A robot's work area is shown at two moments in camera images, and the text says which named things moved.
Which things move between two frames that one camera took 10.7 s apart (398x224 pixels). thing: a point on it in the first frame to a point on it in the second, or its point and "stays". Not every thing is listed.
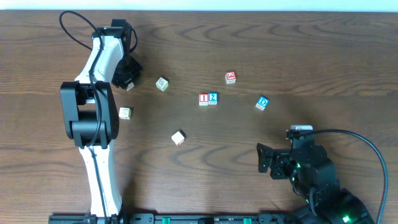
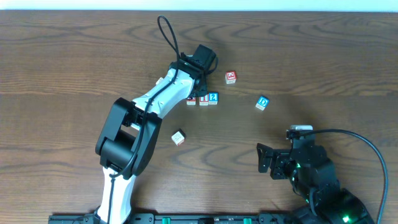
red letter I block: (203, 99) stays
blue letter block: (213, 98) stays
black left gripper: (125, 76) to (201, 87)
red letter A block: (130, 86) to (191, 101)
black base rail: (178, 218) stays
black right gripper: (278, 163) stays
